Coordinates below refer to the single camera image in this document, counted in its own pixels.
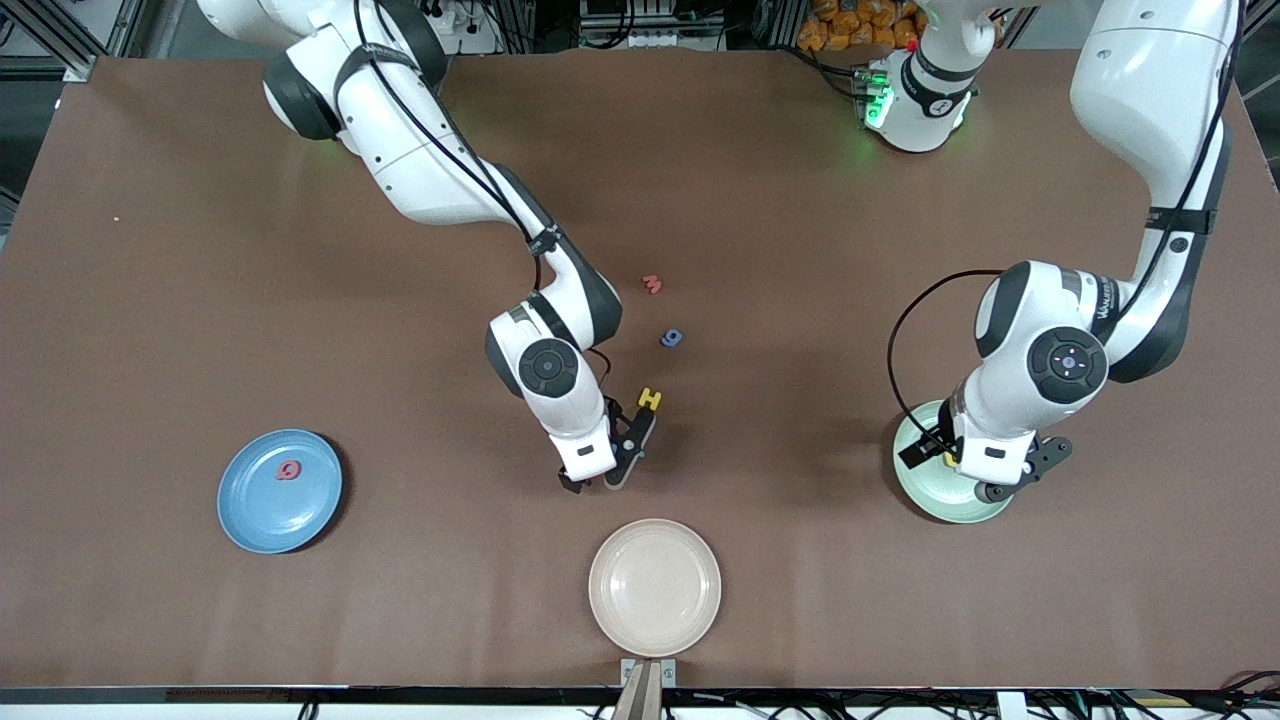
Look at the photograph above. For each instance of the bag of orange fruit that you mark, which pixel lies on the bag of orange fruit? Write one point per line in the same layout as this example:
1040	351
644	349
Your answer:
860	25

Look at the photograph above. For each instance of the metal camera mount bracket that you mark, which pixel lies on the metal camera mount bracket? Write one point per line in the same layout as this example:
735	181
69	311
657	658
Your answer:
648	680

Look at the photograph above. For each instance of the grey electronics rack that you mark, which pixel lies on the grey electronics rack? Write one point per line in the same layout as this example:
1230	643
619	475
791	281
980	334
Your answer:
650	20

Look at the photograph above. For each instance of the yellow foam uppercase H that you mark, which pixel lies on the yellow foam uppercase H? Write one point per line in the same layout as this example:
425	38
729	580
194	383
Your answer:
650	399

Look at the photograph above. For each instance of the red foam lowercase w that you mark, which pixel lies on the red foam lowercase w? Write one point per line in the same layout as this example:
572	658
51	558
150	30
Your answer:
652	284

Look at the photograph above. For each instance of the beige plate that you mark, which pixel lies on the beige plate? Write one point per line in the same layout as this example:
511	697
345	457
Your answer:
655	587

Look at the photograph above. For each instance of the blue plate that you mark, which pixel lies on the blue plate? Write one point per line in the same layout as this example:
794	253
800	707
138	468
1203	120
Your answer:
270	515

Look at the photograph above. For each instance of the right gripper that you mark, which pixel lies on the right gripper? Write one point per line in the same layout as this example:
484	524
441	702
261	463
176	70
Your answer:
572	483

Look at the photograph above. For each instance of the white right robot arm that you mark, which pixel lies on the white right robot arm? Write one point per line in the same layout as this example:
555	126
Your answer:
430	170

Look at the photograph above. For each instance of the blue foam lowercase e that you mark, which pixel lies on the blue foam lowercase e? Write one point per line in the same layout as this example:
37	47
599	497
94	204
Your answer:
671	338

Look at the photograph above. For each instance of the brown table cover sheet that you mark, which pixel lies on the brown table cover sheet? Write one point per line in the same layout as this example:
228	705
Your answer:
200	300

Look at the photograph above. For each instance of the white power strip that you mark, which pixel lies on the white power strip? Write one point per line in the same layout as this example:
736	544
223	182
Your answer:
450	20

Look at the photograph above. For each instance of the aluminium frame post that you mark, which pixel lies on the aluminium frame post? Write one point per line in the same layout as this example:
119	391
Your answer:
60	45
1262	30

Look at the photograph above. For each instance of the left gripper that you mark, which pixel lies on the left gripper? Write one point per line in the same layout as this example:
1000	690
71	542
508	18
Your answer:
937	443

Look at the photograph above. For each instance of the green plate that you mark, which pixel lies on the green plate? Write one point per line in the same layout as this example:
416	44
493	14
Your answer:
925	490

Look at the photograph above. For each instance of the red foam uppercase Q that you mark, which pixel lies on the red foam uppercase Q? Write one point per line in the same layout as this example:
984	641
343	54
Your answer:
288	470

